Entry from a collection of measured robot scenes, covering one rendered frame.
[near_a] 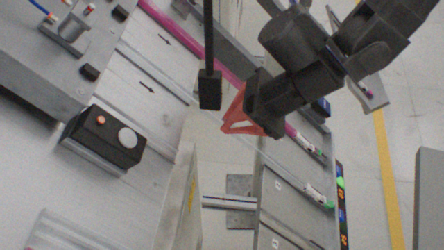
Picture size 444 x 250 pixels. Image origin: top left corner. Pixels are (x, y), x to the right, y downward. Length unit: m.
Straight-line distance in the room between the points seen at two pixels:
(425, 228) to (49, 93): 0.85
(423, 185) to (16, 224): 0.92
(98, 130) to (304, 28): 0.27
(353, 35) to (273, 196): 0.31
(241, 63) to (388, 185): 1.16
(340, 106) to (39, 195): 1.77
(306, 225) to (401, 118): 1.41
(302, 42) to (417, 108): 1.71
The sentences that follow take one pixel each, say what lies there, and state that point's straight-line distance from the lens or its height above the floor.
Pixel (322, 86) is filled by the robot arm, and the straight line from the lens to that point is 0.55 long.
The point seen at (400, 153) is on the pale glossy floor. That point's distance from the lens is 1.97.
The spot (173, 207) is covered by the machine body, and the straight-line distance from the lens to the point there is 0.95.
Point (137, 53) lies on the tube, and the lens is 0.59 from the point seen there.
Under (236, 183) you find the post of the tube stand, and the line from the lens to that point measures 1.70.
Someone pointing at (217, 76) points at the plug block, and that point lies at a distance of 0.39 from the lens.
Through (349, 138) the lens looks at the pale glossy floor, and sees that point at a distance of 1.95.
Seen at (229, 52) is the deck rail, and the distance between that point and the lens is 0.80.
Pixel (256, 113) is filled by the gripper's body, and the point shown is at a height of 1.03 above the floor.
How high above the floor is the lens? 1.44
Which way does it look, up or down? 49 degrees down
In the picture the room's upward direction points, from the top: straight up
